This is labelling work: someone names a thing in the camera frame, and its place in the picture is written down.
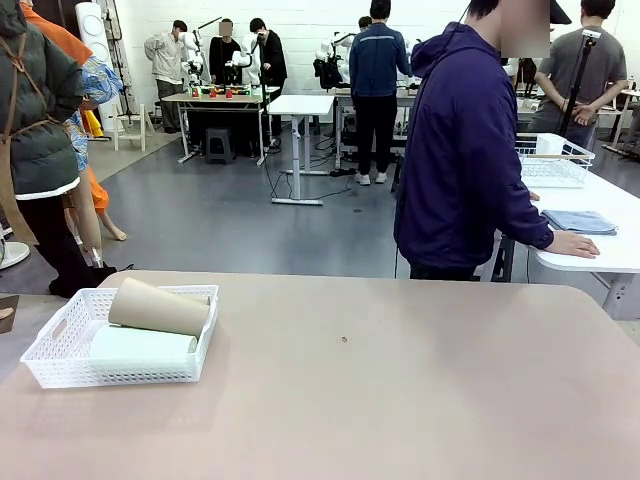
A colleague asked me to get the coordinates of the person's right hand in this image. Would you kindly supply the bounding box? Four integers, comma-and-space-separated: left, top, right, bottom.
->
549, 231, 601, 260

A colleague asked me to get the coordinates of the beige brown plastic cup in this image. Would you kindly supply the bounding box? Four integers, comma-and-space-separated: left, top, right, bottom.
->
107, 277, 212, 339

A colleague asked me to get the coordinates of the mint green plastic cup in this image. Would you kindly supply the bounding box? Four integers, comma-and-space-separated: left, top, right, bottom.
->
88, 324, 200, 362

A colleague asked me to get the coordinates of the white perforated plastic basket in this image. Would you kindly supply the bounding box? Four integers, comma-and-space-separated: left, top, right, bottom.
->
19, 284, 220, 390

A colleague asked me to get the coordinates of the person's right forearm purple sleeve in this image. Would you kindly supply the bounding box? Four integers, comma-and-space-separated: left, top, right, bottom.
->
497, 197, 557, 252

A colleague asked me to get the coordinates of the folded blue towel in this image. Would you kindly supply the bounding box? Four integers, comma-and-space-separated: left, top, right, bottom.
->
541, 209, 619, 237

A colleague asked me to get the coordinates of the white side table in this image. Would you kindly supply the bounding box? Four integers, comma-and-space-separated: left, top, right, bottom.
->
478, 172, 640, 321

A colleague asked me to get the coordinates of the white box container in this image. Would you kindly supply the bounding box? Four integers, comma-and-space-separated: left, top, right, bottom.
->
535, 132, 567, 157

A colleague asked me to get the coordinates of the person in purple jacket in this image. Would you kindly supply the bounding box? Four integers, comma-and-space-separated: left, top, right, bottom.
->
393, 0, 574, 281

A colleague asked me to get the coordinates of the person in grey t-shirt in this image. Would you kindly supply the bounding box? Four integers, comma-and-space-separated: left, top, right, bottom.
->
528, 0, 629, 150

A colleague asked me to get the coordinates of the person in blue jacket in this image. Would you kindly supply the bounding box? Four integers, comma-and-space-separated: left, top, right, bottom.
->
348, 0, 413, 186

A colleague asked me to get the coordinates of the white standing desk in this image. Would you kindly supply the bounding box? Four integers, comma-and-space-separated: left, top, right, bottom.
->
267, 94, 336, 207

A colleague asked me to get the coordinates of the person in black hoodie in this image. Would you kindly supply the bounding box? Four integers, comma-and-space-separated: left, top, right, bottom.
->
248, 17, 289, 139

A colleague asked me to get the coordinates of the black plastic stool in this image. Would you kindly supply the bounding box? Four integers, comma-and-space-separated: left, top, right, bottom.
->
205, 127, 236, 165

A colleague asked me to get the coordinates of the brown background work table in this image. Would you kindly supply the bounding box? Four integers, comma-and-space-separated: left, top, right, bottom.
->
161, 91, 267, 167

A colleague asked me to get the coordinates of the person in black sweater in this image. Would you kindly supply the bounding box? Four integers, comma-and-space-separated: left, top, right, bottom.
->
208, 18, 244, 87

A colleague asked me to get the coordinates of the person in beige shirt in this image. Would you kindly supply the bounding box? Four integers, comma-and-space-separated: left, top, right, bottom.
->
143, 19, 189, 134

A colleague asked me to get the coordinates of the white wooden step stool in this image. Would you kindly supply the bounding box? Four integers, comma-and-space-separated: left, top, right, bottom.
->
110, 102, 157, 153

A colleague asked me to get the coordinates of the mannequin in orange garment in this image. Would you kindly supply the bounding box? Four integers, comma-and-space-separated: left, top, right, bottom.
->
19, 0, 127, 271

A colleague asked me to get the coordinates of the white tower fan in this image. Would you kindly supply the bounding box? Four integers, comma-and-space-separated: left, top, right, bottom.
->
74, 1, 110, 132

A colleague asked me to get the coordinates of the mannequin in green puffer vest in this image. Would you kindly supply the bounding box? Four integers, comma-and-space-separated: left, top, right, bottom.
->
0, 0, 119, 304

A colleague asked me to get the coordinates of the white round fan base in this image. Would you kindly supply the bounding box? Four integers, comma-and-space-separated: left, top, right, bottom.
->
0, 241, 31, 271

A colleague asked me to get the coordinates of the white wire rack basket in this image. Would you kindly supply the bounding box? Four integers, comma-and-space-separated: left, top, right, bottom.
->
514, 136, 596, 189

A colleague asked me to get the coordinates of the black camera tripod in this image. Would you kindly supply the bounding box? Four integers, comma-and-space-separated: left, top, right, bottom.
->
556, 28, 602, 139

